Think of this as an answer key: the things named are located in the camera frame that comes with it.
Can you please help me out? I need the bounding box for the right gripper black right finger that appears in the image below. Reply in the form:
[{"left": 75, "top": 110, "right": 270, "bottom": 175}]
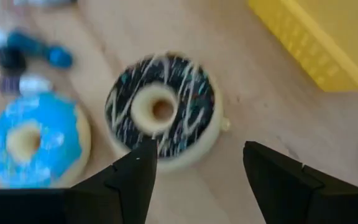
[{"left": 243, "top": 141, "right": 358, "bottom": 224}]

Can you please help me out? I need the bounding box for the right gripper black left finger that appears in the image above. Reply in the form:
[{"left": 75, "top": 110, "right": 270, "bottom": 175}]
[{"left": 0, "top": 139, "right": 158, "bottom": 224}]

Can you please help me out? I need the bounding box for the blue frosted toy donut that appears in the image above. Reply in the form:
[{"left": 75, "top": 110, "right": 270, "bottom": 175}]
[{"left": 0, "top": 91, "right": 92, "bottom": 189}]

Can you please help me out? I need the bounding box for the chocolate frosted toy donut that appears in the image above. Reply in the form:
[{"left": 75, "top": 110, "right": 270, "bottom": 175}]
[{"left": 104, "top": 51, "right": 231, "bottom": 172}]

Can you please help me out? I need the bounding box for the blue bottle with blue cap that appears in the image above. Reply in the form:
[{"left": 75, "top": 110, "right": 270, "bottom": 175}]
[{"left": 6, "top": 29, "right": 74, "bottom": 68}]

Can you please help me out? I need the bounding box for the purple bottle with white cap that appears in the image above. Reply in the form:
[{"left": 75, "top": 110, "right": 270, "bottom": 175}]
[{"left": 0, "top": 74, "right": 53, "bottom": 96}]

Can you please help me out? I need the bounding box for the yellow plastic basket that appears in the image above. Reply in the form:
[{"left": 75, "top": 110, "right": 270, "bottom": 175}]
[{"left": 247, "top": 0, "right": 358, "bottom": 98}]

